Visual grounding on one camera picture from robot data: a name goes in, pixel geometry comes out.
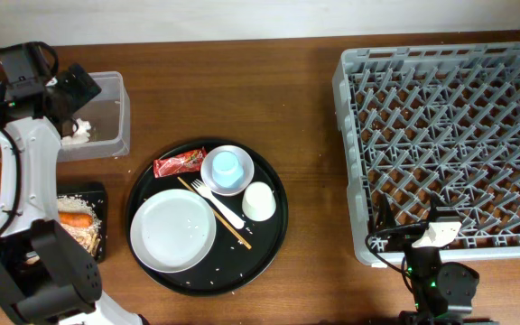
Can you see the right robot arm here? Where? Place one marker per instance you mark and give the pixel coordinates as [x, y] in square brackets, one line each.
[442, 292]

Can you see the white tissue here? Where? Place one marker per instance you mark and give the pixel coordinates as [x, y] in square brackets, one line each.
[80, 134]

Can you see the clear plastic bin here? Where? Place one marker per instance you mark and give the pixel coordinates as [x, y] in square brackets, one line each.
[109, 116]

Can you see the grey dishwasher rack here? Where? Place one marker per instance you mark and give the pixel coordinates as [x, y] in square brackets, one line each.
[423, 119]

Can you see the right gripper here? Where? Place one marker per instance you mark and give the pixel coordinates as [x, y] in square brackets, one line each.
[385, 218]

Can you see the white bowl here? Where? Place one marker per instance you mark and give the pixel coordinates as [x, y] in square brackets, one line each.
[246, 162]

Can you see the red snack wrapper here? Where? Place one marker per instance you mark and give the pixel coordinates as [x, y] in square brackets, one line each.
[190, 161]

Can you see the light blue cup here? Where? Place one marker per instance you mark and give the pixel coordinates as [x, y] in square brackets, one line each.
[227, 170]

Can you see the rice and food scraps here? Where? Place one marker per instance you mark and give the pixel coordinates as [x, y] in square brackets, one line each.
[89, 237]

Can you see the wooden chopstick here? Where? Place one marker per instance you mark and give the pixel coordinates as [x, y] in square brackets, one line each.
[219, 218]

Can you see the white cup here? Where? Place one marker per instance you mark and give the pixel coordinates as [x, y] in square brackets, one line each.
[258, 202]

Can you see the black rectangular tray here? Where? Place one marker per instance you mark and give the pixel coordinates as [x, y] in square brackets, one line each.
[93, 192]

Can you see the orange carrot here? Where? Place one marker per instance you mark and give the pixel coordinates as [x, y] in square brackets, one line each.
[76, 220]

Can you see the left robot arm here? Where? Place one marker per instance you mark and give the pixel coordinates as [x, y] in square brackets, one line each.
[46, 276]

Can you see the white plate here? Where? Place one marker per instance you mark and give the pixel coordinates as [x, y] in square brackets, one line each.
[173, 231]

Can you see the round black serving tray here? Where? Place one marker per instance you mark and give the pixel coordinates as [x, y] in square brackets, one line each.
[229, 265]

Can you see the white plastic fork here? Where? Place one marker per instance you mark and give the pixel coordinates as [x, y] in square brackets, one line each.
[236, 221]

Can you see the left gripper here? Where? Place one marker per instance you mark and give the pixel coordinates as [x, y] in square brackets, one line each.
[83, 94]

